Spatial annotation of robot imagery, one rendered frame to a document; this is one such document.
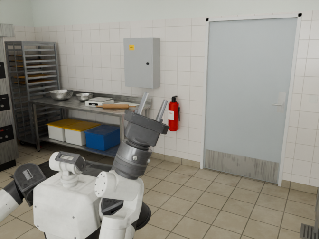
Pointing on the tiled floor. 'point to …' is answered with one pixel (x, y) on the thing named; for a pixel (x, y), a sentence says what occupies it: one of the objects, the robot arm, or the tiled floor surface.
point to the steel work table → (70, 103)
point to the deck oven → (6, 108)
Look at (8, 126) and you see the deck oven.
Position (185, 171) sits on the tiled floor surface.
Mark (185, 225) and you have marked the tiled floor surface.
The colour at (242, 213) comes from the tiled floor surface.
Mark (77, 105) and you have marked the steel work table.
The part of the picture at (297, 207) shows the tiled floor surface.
